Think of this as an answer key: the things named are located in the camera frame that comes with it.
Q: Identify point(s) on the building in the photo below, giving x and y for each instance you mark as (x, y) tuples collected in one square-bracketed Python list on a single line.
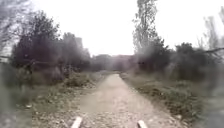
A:
[(110, 61)]

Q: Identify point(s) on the grey gravel dirt path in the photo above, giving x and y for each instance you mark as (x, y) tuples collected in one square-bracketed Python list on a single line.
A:
[(115, 100)]

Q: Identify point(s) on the weedy grass verge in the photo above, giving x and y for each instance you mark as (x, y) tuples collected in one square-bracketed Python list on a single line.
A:
[(50, 96), (173, 95)]

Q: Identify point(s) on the row of dark trees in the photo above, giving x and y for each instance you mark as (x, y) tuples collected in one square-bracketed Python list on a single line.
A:
[(180, 60), (43, 50)]

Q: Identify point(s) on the tall thin tree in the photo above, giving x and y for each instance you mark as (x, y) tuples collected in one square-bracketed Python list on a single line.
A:
[(145, 25)]

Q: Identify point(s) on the robot's own part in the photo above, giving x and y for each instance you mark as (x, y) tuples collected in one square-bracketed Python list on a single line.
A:
[(142, 124), (76, 122)]

